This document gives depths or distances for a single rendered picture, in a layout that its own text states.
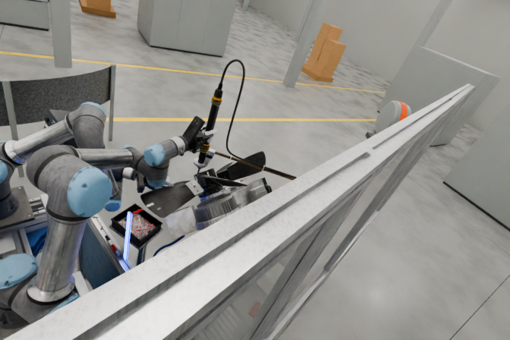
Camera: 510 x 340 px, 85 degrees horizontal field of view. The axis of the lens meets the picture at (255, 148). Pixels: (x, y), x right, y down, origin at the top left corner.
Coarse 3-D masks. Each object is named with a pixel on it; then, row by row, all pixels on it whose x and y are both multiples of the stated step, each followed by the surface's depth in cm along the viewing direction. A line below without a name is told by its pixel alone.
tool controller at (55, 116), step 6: (48, 114) 153; (54, 114) 151; (60, 114) 154; (66, 114) 157; (48, 120) 151; (54, 120) 148; (60, 120) 149; (48, 126) 153; (72, 138) 144; (60, 144) 144; (66, 144) 144; (72, 144) 146
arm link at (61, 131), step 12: (84, 108) 120; (96, 108) 123; (72, 120) 118; (36, 132) 121; (48, 132) 119; (60, 132) 120; (72, 132) 119; (0, 144) 121; (12, 144) 120; (24, 144) 119; (36, 144) 119; (48, 144) 121; (0, 156) 117; (12, 156) 118; (24, 156) 121
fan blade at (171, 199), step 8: (176, 184) 145; (184, 184) 145; (152, 192) 139; (160, 192) 139; (168, 192) 139; (176, 192) 140; (184, 192) 141; (192, 192) 143; (144, 200) 134; (152, 200) 134; (160, 200) 134; (168, 200) 135; (176, 200) 136; (184, 200) 138; (152, 208) 129; (168, 208) 131; (176, 208) 132; (160, 216) 125
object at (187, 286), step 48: (384, 144) 45; (288, 192) 25; (336, 192) 28; (384, 192) 122; (192, 240) 18; (240, 240) 20; (288, 240) 21; (96, 288) 14; (144, 288) 15; (192, 288) 15; (240, 288) 19; (288, 288) 52; (48, 336) 12; (96, 336) 13; (144, 336) 13; (192, 336) 17
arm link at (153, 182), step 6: (144, 162) 109; (138, 168) 110; (144, 168) 109; (150, 168) 107; (156, 168) 106; (162, 168) 107; (144, 174) 110; (150, 174) 108; (156, 174) 108; (162, 174) 109; (150, 180) 110; (156, 180) 109; (162, 180) 111; (156, 186) 111
